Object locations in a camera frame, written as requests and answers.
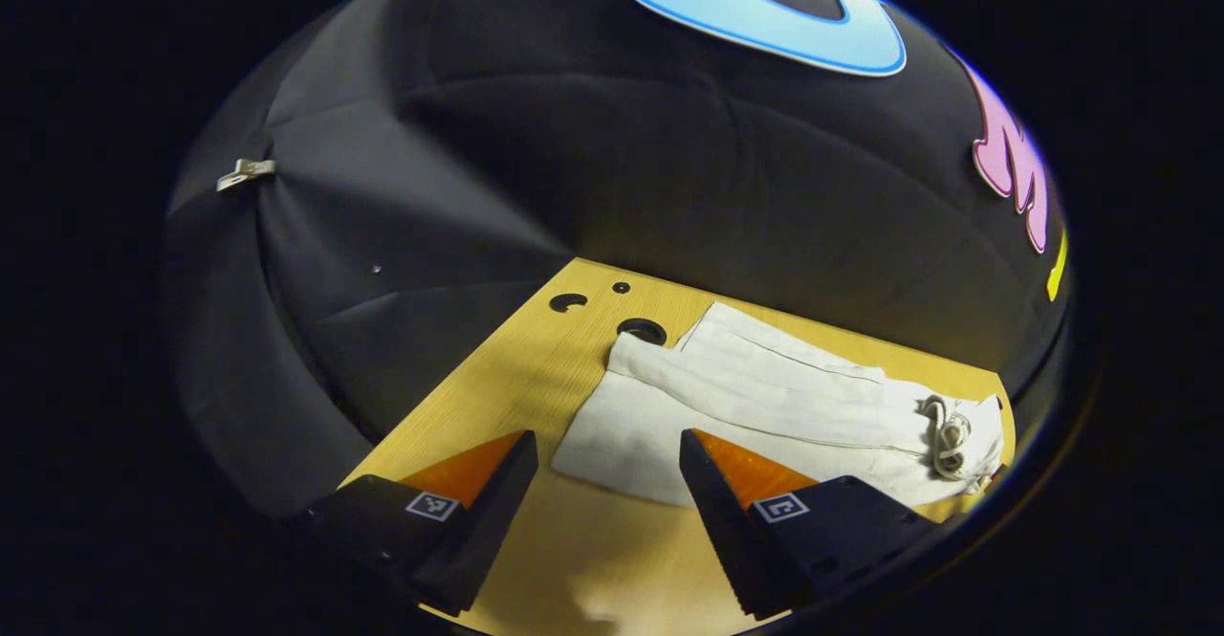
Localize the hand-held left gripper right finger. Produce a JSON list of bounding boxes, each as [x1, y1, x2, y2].
[[679, 428, 943, 621]]

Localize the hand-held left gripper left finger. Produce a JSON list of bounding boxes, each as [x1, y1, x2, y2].
[[296, 429, 539, 618]]

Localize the white jeans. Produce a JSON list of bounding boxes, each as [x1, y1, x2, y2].
[[551, 301, 1005, 508]]

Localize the black backdrop cloth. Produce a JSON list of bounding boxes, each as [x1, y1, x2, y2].
[[163, 0, 1072, 522]]

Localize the white backdrop clip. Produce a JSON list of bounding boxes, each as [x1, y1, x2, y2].
[[216, 159, 277, 193]]

